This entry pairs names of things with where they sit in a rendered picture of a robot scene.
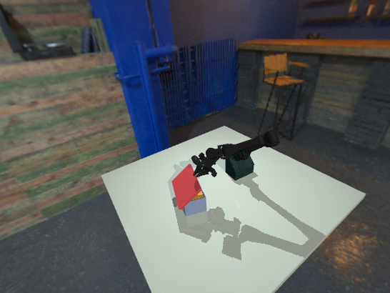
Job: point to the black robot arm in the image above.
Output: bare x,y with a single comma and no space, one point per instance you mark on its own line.
242,150

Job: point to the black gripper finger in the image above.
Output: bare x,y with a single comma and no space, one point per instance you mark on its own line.
197,170
202,172

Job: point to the blue open box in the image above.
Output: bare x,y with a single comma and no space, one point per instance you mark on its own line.
196,205

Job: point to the red rectangular lid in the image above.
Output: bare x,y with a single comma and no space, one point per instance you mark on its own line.
186,186

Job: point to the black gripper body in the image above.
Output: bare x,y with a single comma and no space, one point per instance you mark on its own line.
206,164

